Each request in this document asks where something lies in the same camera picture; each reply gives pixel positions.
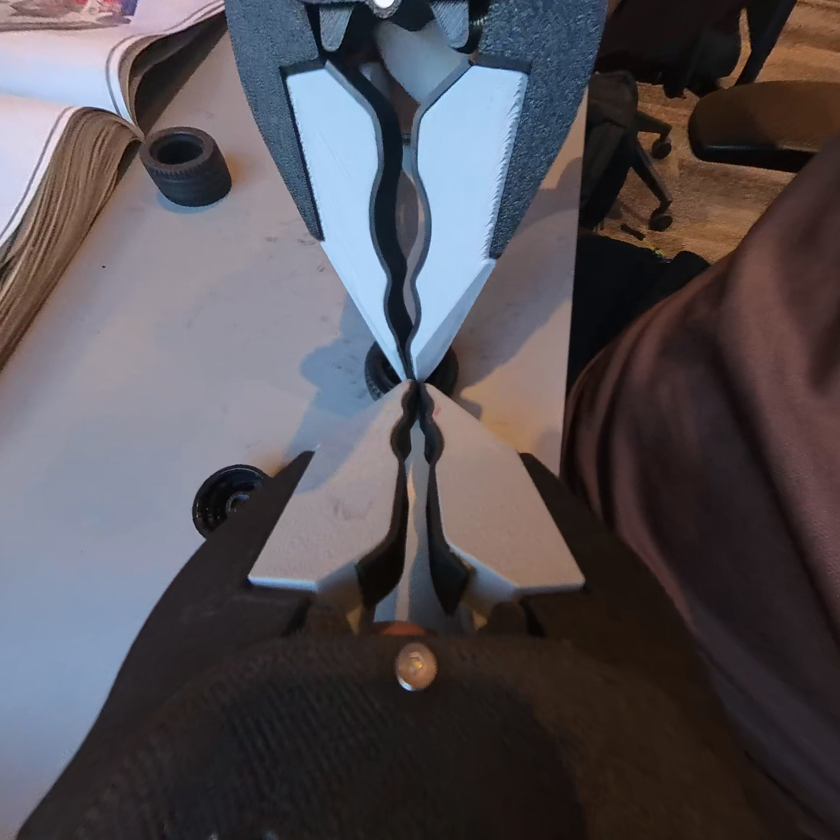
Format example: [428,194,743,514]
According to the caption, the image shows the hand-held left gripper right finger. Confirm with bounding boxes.
[417,382,586,631]

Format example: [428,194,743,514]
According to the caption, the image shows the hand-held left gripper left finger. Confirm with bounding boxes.
[247,379,421,632]

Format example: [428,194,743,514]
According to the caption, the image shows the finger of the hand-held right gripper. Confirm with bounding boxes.
[284,59,416,383]
[403,64,530,383]

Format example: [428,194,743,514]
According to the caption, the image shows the black rubber tyre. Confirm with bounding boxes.
[139,126,232,209]
[363,341,460,403]

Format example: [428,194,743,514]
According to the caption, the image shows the grey desk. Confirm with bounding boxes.
[0,20,592,837]

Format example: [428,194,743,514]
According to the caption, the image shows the black wheel rim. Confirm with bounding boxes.
[192,464,271,538]

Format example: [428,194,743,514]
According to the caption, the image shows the person's black trousers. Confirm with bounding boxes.
[566,231,713,395]

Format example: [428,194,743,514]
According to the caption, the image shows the person's brown top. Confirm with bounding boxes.
[563,141,840,840]

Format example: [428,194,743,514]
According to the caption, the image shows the instruction booklet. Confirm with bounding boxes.
[0,0,227,371]

